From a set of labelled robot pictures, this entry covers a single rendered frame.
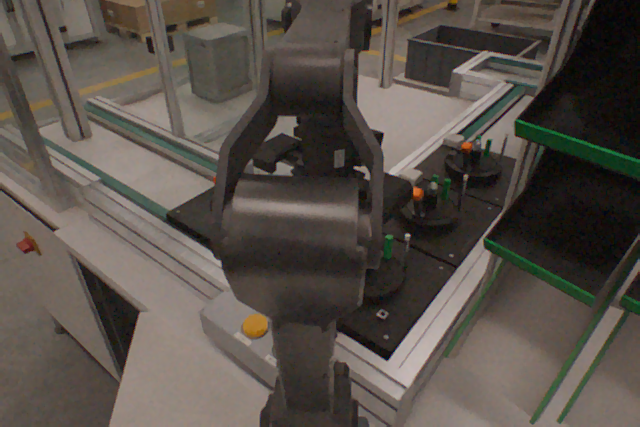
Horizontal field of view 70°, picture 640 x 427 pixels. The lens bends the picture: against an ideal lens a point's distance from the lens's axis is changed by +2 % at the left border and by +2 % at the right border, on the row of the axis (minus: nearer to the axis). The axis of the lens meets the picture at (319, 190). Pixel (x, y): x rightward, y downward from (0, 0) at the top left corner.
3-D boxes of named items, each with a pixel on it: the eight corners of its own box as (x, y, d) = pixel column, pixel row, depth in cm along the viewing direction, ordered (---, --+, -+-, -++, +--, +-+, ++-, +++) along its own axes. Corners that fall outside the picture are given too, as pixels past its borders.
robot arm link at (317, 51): (378, 284, 22) (398, 73, 17) (215, 274, 23) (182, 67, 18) (369, 90, 47) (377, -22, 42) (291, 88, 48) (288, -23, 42)
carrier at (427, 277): (389, 360, 71) (396, 305, 64) (276, 290, 84) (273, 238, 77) (454, 274, 87) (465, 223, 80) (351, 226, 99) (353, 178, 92)
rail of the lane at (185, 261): (394, 439, 70) (401, 398, 64) (90, 221, 116) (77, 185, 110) (411, 412, 74) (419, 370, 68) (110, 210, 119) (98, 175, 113)
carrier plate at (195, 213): (241, 265, 89) (240, 257, 88) (166, 220, 101) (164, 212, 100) (317, 209, 105) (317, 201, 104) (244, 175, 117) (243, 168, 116)
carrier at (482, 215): (454, 273, 87) (466, 222, 80) (352, 225, 100) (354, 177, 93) (499, 214, 103) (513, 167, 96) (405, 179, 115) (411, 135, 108)
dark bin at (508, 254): (591, 308, 50) (601, 277, 44) (483, 248, 58) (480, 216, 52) (708, 139, 57) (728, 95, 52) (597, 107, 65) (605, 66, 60)
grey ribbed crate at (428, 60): (505, 102, 240) (516, 59, 227) (401, 77, 272) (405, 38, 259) (531, 80, 268) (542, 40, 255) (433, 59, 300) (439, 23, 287)
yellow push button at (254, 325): (255, 344, 74) (254, 336, 72) (238, 332, 76) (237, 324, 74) (272, 329, 76) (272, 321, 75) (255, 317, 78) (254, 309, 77)
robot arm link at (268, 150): (391, 154, 40) (424, 130, 44) (243, 102, 49) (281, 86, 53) (383, 228, 44) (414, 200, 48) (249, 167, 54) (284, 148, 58)
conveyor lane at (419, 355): (406, 415, 73) (413, 378, 68) (258, 314, 90) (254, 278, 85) (586, 137, 154) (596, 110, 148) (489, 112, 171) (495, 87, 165)
